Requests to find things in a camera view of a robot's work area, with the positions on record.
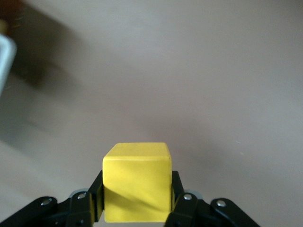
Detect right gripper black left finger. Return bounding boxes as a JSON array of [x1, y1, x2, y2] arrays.
[[0, 170, 105, 227]]

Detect white metal drawer handle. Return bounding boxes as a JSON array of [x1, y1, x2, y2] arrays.
[[0, 33, 18, 95]]

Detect yellow cube block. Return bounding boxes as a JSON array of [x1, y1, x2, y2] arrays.
[[102, 142, 172, 223]]

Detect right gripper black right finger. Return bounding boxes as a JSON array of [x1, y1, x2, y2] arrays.
[[165, 170, 261, 227]]

